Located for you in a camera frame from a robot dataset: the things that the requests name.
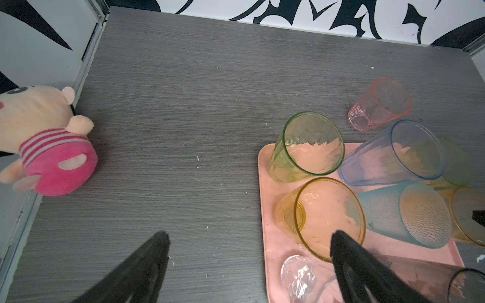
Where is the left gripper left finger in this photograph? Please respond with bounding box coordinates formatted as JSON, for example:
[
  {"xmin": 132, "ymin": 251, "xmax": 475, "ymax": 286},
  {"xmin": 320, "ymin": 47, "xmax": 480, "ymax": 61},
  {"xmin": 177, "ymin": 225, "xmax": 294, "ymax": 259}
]
[{"xmin": 74, "ymin": 231, "xmax": 171, "ymax": 302}]

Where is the small pink glass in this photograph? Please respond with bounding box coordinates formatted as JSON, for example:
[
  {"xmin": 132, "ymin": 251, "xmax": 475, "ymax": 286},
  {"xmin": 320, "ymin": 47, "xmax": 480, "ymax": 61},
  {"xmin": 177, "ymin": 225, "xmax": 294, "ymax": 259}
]
[{"xmin": 347, "ymin": 78, "xmax": 413, "ymax": 131}]

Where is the tall green glass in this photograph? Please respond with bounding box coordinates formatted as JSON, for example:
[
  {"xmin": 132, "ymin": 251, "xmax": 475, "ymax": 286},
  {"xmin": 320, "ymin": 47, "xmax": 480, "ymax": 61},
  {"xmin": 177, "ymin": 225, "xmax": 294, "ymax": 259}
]
[{"xmin": 268, "ymin": 111, "xmax": 346, "ymax": 183}]

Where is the teal frosted cup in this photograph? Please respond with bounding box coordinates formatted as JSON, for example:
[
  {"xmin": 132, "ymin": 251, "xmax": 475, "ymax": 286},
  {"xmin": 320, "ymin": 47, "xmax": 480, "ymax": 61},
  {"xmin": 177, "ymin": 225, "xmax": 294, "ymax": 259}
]
[{"xmin": 357, "ymin": 183, "xmax": 452, "ymax": 249}]

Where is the small yellow glass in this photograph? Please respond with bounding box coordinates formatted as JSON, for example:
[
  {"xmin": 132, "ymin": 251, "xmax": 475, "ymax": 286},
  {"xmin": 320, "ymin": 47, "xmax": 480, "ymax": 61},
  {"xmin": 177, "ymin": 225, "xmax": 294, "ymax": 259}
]
[{"xmin": 437, "ymin": 186, "xmax": 484, "ymax": 247}]

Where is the tall amber glass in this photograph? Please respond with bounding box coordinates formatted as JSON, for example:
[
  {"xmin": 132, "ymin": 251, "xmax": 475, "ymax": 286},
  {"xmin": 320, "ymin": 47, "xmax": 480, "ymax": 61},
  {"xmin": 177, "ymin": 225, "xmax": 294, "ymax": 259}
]
[{"xmin": 272, "ymin": 177, "xmax": 366, "ymax": 263}]

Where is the tall dark grey glass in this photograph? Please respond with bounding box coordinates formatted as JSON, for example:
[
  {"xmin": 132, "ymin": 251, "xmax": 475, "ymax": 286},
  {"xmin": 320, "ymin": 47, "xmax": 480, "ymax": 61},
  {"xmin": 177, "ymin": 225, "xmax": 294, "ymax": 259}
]
[{"xmin": 375, "ymin": 255, "xmax": 484, "ymax": 302}]

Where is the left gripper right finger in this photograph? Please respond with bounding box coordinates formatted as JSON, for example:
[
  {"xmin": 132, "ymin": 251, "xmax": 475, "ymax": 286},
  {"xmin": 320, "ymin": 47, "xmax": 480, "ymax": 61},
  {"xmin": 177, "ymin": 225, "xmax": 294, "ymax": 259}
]
[{"xmin": 330, "ymin": 231, "xmax": 429, "ymax": 302}]

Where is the clear stemmed glass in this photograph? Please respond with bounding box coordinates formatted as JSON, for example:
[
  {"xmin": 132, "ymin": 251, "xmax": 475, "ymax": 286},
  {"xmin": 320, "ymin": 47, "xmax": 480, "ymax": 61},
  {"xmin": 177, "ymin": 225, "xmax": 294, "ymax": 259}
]
[{"xmin": 280, "ymin": 255, "xmax": 344, "ymax": 302}]

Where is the pink plastic tray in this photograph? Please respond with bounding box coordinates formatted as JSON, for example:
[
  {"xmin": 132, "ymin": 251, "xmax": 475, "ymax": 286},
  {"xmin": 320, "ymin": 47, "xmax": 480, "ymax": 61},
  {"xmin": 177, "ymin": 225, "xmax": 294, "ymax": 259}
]
[{"xmin": 258, "ymin": 143, "xmax": 464, "ymax": 302}]

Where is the pink plush doll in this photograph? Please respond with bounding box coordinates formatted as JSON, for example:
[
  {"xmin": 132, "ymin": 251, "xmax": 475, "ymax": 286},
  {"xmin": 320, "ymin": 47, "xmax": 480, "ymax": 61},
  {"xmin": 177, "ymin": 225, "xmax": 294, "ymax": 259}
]
[{"xmin": 1, "ymin": 85, "xmax": 98, "ymax": 196}]

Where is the small green glass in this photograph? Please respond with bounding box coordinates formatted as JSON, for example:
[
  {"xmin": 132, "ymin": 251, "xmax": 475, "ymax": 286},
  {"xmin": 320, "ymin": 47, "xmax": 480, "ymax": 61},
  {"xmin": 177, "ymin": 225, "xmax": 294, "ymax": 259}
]
[{"xmin": 423, "ymin": 138, "xmax": 473, "ymax": 190}]

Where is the tall blue glass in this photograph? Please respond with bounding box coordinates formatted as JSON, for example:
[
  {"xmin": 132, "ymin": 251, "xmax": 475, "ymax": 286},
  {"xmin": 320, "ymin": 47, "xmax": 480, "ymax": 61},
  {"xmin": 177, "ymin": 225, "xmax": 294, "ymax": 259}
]
[{"xmin": 338, "ymin": 120, "xmax": 447, "ymax": 186}]

